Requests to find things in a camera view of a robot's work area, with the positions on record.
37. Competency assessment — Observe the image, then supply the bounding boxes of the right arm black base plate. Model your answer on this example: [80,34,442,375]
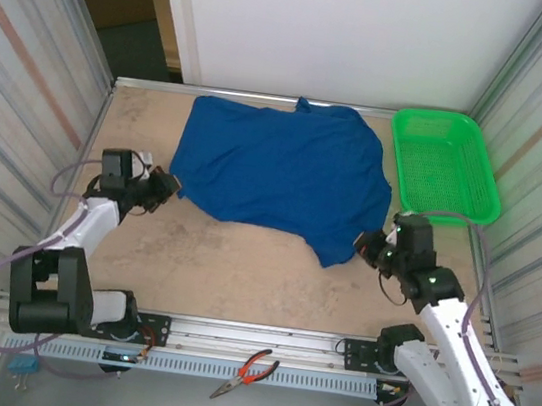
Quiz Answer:
[340,335,435,383]

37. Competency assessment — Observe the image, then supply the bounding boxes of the blue t-shirt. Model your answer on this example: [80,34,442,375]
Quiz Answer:
[157,78,405,278]

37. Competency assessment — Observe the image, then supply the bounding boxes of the aluminium mounting rail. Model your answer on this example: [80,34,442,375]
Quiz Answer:
[0,281,531,404]

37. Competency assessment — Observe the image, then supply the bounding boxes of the blue clip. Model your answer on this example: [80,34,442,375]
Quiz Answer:
[5,353,41,391]

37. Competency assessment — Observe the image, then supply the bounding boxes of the green plastic mesh basket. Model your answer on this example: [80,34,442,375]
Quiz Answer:
[378,102,515,230]

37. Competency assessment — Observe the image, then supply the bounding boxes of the white door frame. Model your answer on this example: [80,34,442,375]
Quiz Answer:
[120,0,215,87]

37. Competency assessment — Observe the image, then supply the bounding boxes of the brown cloth pouch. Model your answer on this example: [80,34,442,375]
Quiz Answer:
[489,373,524,406]

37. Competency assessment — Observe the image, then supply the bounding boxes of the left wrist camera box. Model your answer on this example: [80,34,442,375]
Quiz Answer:
[131,148,159,182]

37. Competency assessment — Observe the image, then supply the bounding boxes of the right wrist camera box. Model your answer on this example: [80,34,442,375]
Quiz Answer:
[384,208,408,248]

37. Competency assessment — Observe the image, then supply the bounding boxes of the black controller board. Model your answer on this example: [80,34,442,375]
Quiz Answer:
[372,378,413,406]
[96,346,150,382]

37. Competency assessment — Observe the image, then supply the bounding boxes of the aluminium table edge frame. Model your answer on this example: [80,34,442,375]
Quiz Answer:
[20,61,533,360]

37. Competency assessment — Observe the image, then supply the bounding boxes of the orange-handled pliers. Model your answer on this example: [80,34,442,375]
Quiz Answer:
[208,340,283,406]

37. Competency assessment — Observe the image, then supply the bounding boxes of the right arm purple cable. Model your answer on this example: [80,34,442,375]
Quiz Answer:
[381,205,542,406]

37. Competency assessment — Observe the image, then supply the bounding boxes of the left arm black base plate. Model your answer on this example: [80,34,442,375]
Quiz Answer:
[79,303,173,350]

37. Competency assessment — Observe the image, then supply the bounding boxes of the grey slotted cable duct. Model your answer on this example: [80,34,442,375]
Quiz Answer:
[1,326,381,404]

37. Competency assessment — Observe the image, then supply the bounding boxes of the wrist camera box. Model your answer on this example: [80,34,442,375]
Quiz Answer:
[131,148,159,182]
[384,208,408,248]

